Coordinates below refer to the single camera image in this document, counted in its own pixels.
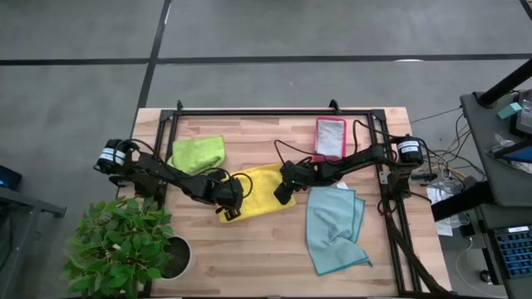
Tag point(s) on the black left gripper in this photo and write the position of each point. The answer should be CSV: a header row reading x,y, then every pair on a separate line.
x,y
224,193

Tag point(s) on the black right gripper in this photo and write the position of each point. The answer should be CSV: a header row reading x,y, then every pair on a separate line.
x,y
301,176

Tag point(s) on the yellow microfiber towel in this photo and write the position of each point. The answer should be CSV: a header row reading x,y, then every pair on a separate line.
x,y
266,195

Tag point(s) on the green microfiber towel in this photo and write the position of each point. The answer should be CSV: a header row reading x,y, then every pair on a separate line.
x,y
199,151

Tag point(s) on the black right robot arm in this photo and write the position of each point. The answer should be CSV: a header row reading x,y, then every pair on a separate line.
x,y
357,160

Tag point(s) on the light blue microfiber towel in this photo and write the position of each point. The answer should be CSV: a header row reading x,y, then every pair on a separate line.
x,y
332,232

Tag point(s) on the pink plastic bin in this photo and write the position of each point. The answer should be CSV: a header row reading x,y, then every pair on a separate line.
x,y
316,141

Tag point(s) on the white plant pot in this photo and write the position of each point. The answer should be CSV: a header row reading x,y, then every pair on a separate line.
x,y
180,259

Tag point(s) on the green leafy plant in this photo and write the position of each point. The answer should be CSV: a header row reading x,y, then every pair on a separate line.
x,y
116,245

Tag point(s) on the white papers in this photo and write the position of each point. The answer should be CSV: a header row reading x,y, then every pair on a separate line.
x,y
440,195

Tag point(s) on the black desk beam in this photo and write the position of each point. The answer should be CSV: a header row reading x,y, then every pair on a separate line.
x,y
461,201

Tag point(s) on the grey side desk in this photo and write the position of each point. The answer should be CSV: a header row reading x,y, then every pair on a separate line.
x,y
490,166

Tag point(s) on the dark grey side table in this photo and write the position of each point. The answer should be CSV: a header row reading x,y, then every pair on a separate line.
x,y
25,207

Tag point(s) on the small teal box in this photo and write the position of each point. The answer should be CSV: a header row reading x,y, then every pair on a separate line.
x,y
509,110

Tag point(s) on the blue tablet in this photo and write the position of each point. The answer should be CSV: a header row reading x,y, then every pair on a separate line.
x,y
519,153

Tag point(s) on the black diagonal pole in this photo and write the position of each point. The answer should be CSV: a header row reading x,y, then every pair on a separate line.
x,y
507,83

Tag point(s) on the backlit keyboard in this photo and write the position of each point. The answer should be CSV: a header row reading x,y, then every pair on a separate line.
x,y
515,251

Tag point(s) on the black device with blue light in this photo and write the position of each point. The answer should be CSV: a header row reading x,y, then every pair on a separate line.
x,y
8,177

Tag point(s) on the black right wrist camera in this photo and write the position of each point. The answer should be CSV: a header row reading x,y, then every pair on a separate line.
x,y
283,194

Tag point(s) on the black aluminium table frame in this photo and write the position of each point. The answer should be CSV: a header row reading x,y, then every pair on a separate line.
x,y
270,112

